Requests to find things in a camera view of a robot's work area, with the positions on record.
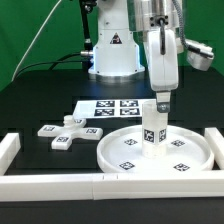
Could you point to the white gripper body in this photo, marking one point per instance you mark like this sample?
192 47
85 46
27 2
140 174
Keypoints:
163 69

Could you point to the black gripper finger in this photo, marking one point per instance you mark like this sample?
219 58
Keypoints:
163 102

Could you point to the white round table top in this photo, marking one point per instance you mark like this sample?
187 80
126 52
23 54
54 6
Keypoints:
185 151

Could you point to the white cross-shaped table base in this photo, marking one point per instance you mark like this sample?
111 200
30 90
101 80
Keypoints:
72 128

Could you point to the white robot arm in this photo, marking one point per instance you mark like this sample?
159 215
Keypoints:
138 35

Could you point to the white marker tag board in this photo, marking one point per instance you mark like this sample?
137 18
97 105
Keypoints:
111 108

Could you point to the white right fence bar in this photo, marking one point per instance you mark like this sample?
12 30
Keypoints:
216 142

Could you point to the white fence bar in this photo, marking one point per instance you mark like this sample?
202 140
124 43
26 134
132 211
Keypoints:
9 148
216 142
102 186

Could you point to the white front fence bar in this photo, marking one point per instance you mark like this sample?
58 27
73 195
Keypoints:
102 186

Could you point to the white left fence bar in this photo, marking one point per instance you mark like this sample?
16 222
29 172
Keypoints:
9 148

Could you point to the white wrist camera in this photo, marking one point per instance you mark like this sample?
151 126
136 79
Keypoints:
199 55

